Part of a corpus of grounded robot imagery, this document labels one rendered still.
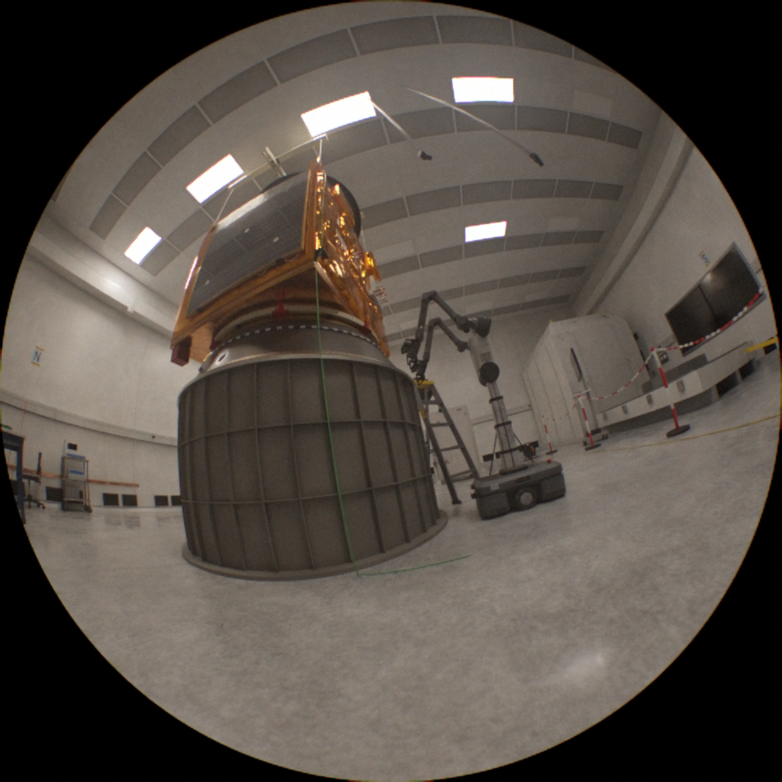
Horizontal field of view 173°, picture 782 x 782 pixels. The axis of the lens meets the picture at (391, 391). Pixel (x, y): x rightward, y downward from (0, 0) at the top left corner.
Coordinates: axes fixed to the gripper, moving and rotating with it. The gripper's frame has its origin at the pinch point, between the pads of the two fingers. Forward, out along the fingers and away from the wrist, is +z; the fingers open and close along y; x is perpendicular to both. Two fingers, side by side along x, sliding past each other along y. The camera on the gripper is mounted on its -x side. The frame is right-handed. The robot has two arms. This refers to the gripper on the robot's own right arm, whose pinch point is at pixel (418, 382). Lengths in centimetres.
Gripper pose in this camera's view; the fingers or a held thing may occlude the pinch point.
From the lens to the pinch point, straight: 238.9
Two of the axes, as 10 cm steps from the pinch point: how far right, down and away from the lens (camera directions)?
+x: 9.1, 2.6, -3.1
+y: -2.5, -2.5, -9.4
